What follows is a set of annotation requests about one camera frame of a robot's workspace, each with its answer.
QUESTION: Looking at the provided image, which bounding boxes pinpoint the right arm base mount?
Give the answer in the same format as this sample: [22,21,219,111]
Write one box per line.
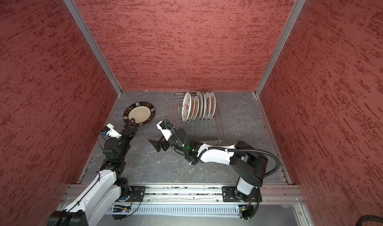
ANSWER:
[221,186,263,203]

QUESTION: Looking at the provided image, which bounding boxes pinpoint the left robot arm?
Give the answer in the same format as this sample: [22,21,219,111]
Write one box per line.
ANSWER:
[46,118,138,226]

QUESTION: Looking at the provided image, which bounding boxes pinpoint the plain grey white plate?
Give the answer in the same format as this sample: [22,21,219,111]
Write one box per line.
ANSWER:
[196,91,204,120]

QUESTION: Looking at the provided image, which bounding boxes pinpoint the right circuit board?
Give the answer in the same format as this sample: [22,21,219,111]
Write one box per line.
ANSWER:
[236,205,254,220]

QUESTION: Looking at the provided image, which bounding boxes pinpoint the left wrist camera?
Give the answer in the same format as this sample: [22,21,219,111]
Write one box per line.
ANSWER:
[100,123,122,139]

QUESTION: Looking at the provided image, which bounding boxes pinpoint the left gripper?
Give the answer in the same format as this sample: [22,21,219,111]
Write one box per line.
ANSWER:
[119,118,139,160]

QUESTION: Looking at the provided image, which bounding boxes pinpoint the wire dish rack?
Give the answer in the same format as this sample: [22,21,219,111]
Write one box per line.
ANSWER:
[173,91,224,145]

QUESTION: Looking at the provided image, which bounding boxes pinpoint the floral white plate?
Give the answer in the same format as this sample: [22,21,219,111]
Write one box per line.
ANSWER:
[203,92,211,120]

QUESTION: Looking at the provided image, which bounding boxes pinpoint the aluminium corner post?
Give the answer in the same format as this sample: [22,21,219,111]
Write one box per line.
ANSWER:
[63,0,123,96]
[255,0,306,97]

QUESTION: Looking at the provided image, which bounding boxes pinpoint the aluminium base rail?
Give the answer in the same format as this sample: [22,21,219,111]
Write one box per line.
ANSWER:
[64,183,304,204]

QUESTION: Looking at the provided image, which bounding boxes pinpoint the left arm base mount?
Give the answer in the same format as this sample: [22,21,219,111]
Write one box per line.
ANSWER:
[118,186,146,202]

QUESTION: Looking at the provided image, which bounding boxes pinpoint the left aluminium corner post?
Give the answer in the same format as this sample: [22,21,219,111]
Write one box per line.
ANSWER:
[63,0,123,96]

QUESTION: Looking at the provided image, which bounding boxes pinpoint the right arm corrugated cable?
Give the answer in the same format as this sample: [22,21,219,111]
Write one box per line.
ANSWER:
[163,119,281,179]

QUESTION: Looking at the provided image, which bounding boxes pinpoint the dark striped rim plate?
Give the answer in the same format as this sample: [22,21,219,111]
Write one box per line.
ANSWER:
[123,101,155,126]

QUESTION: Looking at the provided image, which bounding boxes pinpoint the white watermelon pattern plate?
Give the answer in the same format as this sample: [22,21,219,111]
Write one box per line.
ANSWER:
[182,92,191,122]

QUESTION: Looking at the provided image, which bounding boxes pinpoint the right aluminium corner post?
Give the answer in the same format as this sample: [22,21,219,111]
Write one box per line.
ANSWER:
[255,0,306,97]

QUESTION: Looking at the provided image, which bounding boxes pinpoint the small red patterned plate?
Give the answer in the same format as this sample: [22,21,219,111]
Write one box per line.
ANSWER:
[190,95,199,121]

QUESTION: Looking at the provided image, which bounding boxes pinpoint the rightmost floral plate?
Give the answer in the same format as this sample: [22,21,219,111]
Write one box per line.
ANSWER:
[208,91,216,120]

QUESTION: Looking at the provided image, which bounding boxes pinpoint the black cable bottom right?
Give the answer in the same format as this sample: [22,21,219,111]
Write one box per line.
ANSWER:
[355,215,383,226]

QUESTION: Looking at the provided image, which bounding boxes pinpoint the left circuit board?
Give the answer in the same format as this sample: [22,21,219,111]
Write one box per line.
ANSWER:
[112,205,132,214]

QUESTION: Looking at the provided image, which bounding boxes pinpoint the circuit board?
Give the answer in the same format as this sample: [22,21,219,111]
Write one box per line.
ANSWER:
[112,205,132,214]
[236,205,254,220]

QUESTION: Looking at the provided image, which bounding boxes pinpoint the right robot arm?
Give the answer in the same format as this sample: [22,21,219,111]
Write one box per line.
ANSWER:
[148,120,272,196]

